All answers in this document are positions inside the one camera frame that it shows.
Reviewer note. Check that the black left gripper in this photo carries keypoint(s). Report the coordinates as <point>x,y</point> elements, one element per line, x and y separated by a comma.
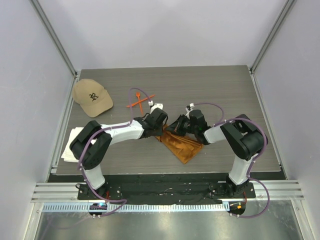
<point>158,133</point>

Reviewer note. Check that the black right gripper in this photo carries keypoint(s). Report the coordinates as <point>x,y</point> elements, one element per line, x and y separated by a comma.
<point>176,127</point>

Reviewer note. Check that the orange cloth napkin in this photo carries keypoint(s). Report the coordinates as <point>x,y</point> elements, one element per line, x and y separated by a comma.
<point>183,147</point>

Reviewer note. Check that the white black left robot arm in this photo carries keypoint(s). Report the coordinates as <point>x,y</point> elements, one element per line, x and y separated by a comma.
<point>91,144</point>

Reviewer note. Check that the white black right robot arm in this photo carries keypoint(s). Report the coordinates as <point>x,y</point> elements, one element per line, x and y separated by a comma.
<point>246,139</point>

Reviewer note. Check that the orange plastic fork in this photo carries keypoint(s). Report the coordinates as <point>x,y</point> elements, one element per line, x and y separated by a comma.
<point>138,95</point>

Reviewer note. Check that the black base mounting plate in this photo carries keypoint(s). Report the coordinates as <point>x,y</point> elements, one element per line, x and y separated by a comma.
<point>167,189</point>

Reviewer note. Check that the beige baseball cap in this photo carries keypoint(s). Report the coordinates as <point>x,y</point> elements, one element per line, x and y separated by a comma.
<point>92,97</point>

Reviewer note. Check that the white folded towel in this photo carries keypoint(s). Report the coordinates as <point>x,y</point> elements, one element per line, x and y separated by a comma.
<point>67,154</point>

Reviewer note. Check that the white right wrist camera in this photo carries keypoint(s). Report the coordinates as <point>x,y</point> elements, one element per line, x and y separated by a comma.
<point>189,108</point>

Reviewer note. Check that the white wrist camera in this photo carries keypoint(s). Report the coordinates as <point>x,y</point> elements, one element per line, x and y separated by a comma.
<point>189,108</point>
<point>154,106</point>

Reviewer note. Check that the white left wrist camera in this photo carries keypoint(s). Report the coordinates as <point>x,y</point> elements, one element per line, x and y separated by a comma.
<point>154,106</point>

